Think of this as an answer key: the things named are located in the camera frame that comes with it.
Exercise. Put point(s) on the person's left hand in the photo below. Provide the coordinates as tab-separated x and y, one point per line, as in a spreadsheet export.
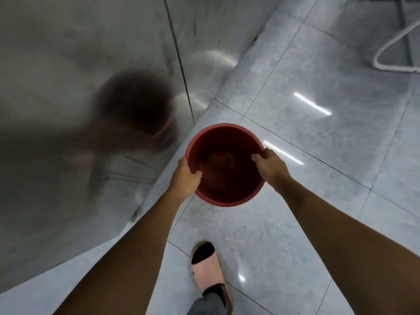
182	181

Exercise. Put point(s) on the person's right hand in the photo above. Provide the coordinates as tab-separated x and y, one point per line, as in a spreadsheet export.
272	167

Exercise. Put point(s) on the person's left thumb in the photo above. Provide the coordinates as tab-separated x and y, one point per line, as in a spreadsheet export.
196	175

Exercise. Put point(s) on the person's right thumb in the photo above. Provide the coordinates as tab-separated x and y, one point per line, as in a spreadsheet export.
257	157

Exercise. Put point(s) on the red plastic bucket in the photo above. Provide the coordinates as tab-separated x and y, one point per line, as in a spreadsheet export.
226	167

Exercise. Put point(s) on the person's right forearm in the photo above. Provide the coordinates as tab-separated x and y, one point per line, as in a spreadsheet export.
347	246

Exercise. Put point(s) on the person's left forearm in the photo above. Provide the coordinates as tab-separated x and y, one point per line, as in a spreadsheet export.
126	252

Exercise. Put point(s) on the pink slipper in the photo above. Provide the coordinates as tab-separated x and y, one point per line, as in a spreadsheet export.
210	272

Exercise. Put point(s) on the grey trouser leg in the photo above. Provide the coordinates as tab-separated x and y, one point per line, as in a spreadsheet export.
206	305

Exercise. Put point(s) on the white metal rack frame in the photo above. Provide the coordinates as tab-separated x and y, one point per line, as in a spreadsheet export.
395	39

